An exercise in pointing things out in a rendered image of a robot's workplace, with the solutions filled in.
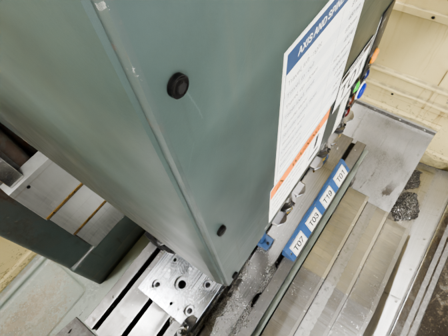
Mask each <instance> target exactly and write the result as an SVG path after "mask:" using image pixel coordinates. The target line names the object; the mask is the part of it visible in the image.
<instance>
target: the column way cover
mask: <svg viewBox="0 0 448 336"><path fill-rule="evenodd" d="M18 172H20V173H21V174H22V175H23V176H24V178H22V180H20V182H18V184H16V185H15V186H14V187H13V188H12V189H11V188H9V187H8V186H6V185H5V184H4V183H3V184H2V185H1V186H0V189H2V190H3V191H4V192H5V193H6V194H8V196H10V197H12V198H13V199H14V200H16V201H18V202H20V203H21V204H22V205H24V206H26V207H27V208H28V209H30V210H32V211H33V212H35V213H36V214H38V215H39V216H41V217H42V218H44V219H46V220H49V219H50V220H51V221H52V222H54V223H56V224H58V225H59V226H60V227H62V228H64V229H65V230H66V231H68V232H70V233H71V234H72V235H78V236H79V237H80V238H82V239H83V240H85V241H86V242H88V243H89V244H91V245H92V246H94V247H96V246H98V244H99V243H100V242H101V241H102V240H103V238H104V237H105V236H106V235H107V234H108V232H110V230H112V228H113V227H114V226H115V225H116V224H117V223H118V222H119V220H120V219H121V218H122V217H123V216H124V214H123V213H122V212H120V211H119V210H117V209H116V208H114V206H112V205H111V204H109V203H108V202H106V200H104V199H103V198H101V197H100V196H98V195H97V194H96V193H94V192H93V191H92V190H90V189H89V188H88V187H86V186H85V185H84V184H82V183H81V182H80V181H78V180H77V179H76V178H74V177H73V176H72V175H70V174H69V173H68V172H66V171H65V170H64V169H62V168H61V167H60V166H58V165H57V164H56V163H54V162H52V160H50V159H49V158H47V157H46V156H44V154H42V153H41V152H39V151H38V152H36V154H34V156H32V157H31V158H30V159H29V160H28V161H27V162H26V163H24V164H23V165H22V166H21V167H20V168H19V169H18Z"/></svg>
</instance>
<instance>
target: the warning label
mask: <svg viewBox="0 0 448 336"><path fill-rule="evenodd" d="M329 112H330V108H329V110H328V111H327V112H326V114H325V115H324V116H323V118H322V120H321V121H320V122H319V124H318V125H317V126H316V128H315V129H314V131H313V132H312V134H311V135H310V136H309V138H308V140H306V142H305V144H304V145H303V146H302V148H301V149H300V151H299V152H298V154H297V155H296V156H295V158H294V159H293V160H292V162H291V163H290V165H289V166H288V168H287V169H286V170H285V172H284V174H283V175H282V176H281V178H280V179H279V180H278V182H277V183H276V185H275V186H274V188H273V189H272V190H271V194H270V205H269V222H270V221H271V220H272V218H273V216H274V215H275V214H276V212H277V210H278V209H279V208H280V206H281V205H282V203H283V202H284V200H285V199H286V197H287V196H288V194H289V193H290V191H291V190H292V188H293V187H294V185H295V184H296V182H297V181H298V180H299V178H300V176H301V175H302V174H303V172H304V170H305V169H306V168H307V166H308V164H309V163H310V162H311V160H312V159H313V158H314V156H315V154H316V153H317V152H318V150H319V147H320V144H321V140H322V137H323V133H324V130H325V126H326V123H327V118H328V116H329Z"/></svg>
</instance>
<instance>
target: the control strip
mask: <svg viewBox="0 0 448 336"><path fill-rule="evenodd" d="M395 2H396V0H393V1H392V2H391V4H390V5H389V6H388V8H387V9H386V10H385V12H384V14H383V16H382V19H381V22H380V24H379V28H378V30H377V33H376V36H375V39H374V42H373V44H372V47H371V50H370V52H369V55H368V58H367V61H366V63H365V66H364V69H363V72H362V74H361V78H358V79H357V80H356V81H355V83H354V84H353V86H352V89H351V95H350V97H349V99H348V101H347V104H346V109H345V111H344V113H343V116H342V119H344V118H345V114H346V112H347V111H348V109H349V108H352V106H353V104H354V103H355V102H356V100H357V95H358V93H359V90H360V89H361V87H362V85H363V84H364V83H365V80H366V79H365V80H364V78H365V75H366V73H367V72H368V70H369V69H370V68H371V65H372V64H370V60H371V58H372V56H373V54H374V52H375V50H376V49H377V48H379V44H380V41H381V38H382V36H383V33H384V31H385V28H386V26H387V22H388V20H389V17H390V15H391V12H392V10H393V7H394V4H395ZM359 81H360V86H359V88H358V90H356V92H354V89H355V87H356V85H357V83H358V82H359ZM354 95H355V99H354V101H353V103H352V104H351V105H349V103H350V101H351V99H352V97H353V96H354Z"/></svg>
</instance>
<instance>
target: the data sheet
mask: <svg viewBox="0 0 448 336"><path fill-rule="evenodd" d="M363 3H364V0H330V1H329V2H328V3H327V4H326V6H324V8H323V9H322V10H321V11H320V13H319V14H318V15H317V16H316V18H314V20H312V22H311V23H310V24H309V25H308V27H307V28H306V29H305V30H304V32H302V34H300V36H299V37H298V38H297V39H296V41H295V42H294V43H293V44H292V46H290V48H289V49H288V50H287V51H286V52H285V54H284V62H283V78H282V87H281V103H280V112H279V128H278V138H277V154H276V163H275V179H274V185H275V184H276V183H277V182H278V180H279V179H280V177H281V176H282V174H283V173H284V172H285V170H286V169H287V168H288V166H289V165H290V163H291V162H292V160H293V159H294V158H295V156H296V154H298V152H299V150H300V149H301V148H302V146H303V145H304V143H305V142H306V140H307V139H308V138H309V136H310V135H311V134H312V132H313V130H314V129H315V128H316V126H317V125H318V124H319V122H320V120H321V119H322V118H323V116H324V115H325V114H326V112H327V111H328V109H329V108H330V106H331V105H332V104H333V102H334V100H335V99H336V96H337V92H338V90H339V86H340V82H341V78H342V76H343V72H344V69H345V65H346V62H347V58H348V55H349V51H350V48H351V44H352V41H353V37H354V34H355V30H356V28H357V24H358V20H359V16H360V14H361V10H362V7H363Z"/></svg>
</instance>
